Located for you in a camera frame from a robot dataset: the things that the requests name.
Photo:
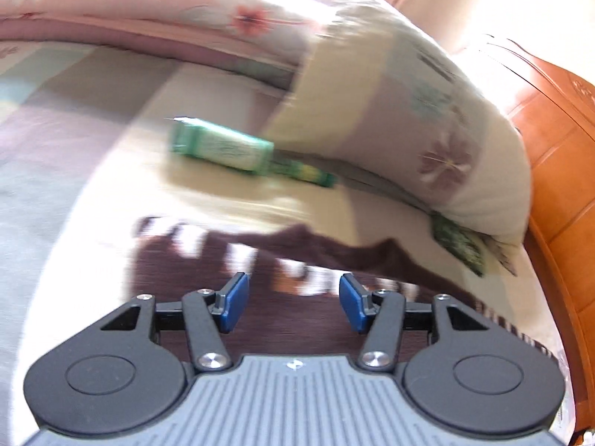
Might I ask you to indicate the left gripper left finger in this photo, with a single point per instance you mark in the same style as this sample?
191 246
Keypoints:
208 315

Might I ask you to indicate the green white tube box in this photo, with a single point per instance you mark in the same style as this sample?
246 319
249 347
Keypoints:
200 139

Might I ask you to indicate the orange wooden headboard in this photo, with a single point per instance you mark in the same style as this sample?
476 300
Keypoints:
555 115

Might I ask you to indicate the pastel patchwork bed sheet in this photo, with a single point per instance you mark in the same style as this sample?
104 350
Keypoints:
85 156

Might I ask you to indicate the floral patchwork pillow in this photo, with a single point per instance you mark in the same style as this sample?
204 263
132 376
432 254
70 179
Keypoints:
380 102

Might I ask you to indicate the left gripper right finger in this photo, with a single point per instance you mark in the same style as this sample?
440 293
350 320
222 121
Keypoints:
379 315

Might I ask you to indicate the dark brown fuzzy garment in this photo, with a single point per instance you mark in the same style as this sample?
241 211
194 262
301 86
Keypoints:
293 306

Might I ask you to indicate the pink floral folded quilt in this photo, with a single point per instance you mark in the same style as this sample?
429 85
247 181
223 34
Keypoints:
262 39

